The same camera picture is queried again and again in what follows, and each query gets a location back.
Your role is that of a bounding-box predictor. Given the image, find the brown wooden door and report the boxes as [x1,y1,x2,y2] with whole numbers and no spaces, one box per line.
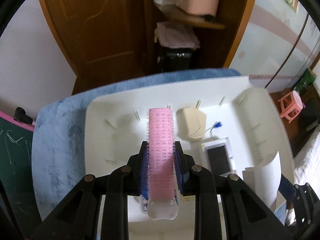
[40,0,149,94]

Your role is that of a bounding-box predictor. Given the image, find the blue plush table cloth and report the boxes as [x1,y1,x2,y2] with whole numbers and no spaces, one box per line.
[31,68,240,219]

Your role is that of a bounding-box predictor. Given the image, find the pink hair roller clip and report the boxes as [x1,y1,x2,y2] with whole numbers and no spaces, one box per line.
[139,108,178,220]

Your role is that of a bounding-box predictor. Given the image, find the white patterned bedding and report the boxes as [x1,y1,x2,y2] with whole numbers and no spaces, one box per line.
[294,129,320,197]

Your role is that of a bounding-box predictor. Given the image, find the white plastic storage bin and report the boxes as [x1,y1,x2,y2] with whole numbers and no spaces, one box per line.
[85,76,294,180]

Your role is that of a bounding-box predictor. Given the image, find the beige geometric box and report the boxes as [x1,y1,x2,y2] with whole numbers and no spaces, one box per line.
[176,108,207,142]

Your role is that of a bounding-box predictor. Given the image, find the green chalkboard pink frame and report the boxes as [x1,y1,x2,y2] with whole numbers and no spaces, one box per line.
[1,112,37,238]

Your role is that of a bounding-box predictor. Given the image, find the blue dental floss box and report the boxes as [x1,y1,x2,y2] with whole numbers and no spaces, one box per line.
[274,191,287,225]

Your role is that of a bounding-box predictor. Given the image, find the folded pink cloth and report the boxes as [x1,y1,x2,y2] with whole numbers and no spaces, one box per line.
[155,21,200,49]

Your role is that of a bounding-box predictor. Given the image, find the wooden corner shelf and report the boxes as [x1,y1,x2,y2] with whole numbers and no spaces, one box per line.
[144,0,255,74]

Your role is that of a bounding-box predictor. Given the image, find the white compact camera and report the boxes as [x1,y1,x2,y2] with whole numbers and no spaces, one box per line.
[200,121,236,177]

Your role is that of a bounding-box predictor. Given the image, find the pink storage basket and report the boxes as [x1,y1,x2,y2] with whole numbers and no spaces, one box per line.
[175,0,219,17]

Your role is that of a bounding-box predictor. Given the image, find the pink plastic stool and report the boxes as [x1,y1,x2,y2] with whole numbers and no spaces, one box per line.
[278,90,304,124]

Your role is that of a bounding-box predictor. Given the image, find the green bag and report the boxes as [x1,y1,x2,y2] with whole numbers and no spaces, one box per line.
[293,68,317,95]

